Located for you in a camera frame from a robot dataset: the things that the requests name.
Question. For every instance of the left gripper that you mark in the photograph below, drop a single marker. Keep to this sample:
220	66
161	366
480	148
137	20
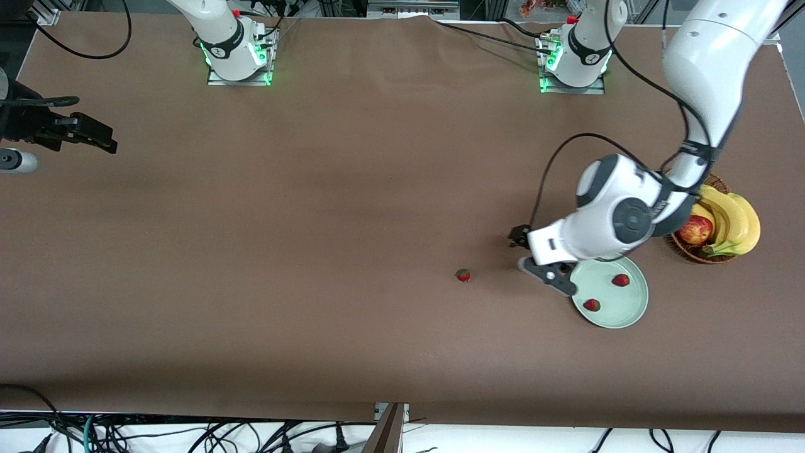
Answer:
519	236

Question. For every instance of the red toy strawberry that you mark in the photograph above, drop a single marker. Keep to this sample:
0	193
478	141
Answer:
621	280
591	305
463	275

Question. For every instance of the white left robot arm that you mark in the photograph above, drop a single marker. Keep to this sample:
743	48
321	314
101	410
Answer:
704	56

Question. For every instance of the light green round plate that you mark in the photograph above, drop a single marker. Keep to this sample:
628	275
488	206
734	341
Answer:
629	305

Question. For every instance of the brown wicker basket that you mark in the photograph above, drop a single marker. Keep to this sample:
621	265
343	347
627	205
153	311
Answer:
692	251

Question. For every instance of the red apple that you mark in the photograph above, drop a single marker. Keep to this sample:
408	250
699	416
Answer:
697	231

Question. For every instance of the aluminium corner extrusion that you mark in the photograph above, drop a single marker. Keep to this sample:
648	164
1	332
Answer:
770	33
47	12

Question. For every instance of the yellow banana bunch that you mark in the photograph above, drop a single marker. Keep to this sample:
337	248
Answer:
736	220

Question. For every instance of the brown table cloth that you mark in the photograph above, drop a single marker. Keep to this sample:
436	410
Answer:
314	189

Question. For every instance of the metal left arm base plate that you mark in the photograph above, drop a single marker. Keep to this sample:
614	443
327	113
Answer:
588	90

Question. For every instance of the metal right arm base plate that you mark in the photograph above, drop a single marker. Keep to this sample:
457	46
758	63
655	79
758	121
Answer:
220	80

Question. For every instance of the table support post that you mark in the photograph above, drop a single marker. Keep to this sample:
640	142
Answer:
390	434

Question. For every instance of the silver aluminium frame bar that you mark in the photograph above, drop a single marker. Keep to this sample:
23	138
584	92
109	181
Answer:
412	9

